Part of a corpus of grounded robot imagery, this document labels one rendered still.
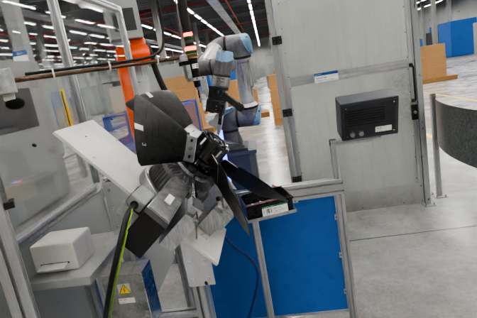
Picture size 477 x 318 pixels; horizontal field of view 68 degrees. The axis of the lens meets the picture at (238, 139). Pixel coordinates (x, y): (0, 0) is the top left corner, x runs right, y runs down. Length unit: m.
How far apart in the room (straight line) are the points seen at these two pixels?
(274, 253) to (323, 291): 0.34
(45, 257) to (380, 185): 2.76
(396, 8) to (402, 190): 1.57
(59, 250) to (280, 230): 1.02
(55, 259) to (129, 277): 0.29
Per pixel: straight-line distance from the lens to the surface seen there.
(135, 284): 1.36
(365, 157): 3.35
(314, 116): 3.18
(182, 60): 1.33
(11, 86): 1.21
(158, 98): 1.43
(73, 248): 1.43
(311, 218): 1.87
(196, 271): 1.38
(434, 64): 13.67
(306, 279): 2.03
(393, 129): 1.79
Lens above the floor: 1.45
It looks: 11 degrees down
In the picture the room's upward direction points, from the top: 10 degrees counter-clockwise
